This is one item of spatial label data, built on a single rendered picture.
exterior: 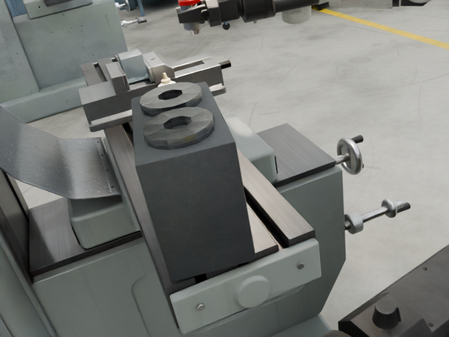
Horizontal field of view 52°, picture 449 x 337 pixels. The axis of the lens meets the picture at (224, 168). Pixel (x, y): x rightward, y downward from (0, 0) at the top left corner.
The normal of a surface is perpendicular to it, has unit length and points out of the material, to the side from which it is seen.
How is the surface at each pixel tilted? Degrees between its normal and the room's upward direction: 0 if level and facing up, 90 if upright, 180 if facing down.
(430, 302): 0
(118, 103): 90
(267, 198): 0
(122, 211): 90
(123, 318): 90
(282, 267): 90
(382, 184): 0
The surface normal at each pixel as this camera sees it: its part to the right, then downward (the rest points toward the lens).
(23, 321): 0.72, 0.23
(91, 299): 0.35, 0.44
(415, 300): -0.17, -0.84
